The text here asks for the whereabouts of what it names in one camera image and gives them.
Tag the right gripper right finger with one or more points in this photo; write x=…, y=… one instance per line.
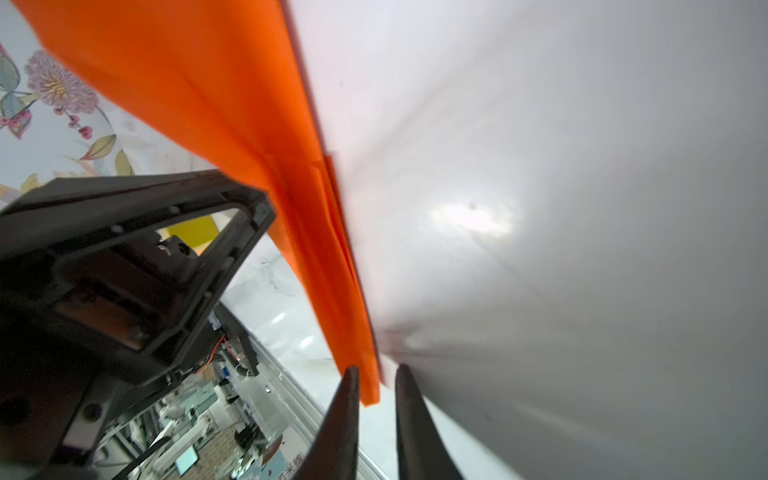
x=421, y=452

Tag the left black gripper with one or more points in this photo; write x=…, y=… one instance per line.
x=88, y=284

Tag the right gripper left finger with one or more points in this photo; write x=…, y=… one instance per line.
x=334, y=453

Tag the orange square paper sheet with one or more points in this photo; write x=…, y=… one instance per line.
x=220, y=79

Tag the yellow rectangular block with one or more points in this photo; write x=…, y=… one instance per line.
x=196, y=233

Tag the aluminium front rail frame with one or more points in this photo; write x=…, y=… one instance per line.
x=306, y=377

